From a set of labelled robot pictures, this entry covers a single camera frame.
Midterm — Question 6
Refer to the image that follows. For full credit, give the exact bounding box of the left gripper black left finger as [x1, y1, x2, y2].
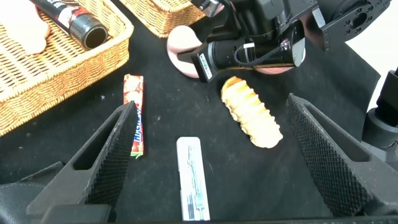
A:
[26, 100, 139, 218]

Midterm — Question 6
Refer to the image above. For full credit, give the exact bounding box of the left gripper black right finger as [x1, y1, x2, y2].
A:
[284, 92, 398, 218]

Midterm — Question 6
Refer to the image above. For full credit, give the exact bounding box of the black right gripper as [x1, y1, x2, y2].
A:
[177, 21, 307, 83]

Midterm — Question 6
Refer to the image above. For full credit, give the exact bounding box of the pink peach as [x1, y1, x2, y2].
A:
[166, 25, 203, 79]

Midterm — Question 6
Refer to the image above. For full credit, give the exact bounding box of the striped bread roll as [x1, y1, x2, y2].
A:
[220, 76, 284, 149]

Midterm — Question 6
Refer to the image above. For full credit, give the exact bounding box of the black leather glasses case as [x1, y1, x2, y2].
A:
[0, 161, 66, 224]

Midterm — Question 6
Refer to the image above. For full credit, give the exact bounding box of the black tablecloth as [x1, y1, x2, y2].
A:
[0, 0, 382, 222]

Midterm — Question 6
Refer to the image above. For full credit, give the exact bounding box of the red Hi-Chew candy pack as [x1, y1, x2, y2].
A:
[123, 73, 146, 159]

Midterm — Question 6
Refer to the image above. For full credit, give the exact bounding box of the clear plastic cutlery case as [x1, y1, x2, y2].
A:
[176, 136, 211, 222]

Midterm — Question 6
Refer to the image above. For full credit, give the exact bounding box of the black tube red label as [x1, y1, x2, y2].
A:
[30, 0, 109, 50]

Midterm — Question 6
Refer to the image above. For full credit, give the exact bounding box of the pink tube white cap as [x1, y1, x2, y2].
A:
[0, 0, 52, 55]

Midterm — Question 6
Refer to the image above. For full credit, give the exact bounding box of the woven wicker basket with handles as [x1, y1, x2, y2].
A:
[0, 0, 134, 138]
[119, 0, 206, 39]

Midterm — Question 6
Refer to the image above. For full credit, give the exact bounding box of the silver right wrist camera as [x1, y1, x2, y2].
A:
[198, 0, 222, 18]

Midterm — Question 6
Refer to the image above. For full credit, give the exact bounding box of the black robot shoulder mount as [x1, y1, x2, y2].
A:
[362, 70, 398, 169]

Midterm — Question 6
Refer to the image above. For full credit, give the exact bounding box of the thin braided black cable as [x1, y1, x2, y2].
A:
[233, 40, 289, 68]

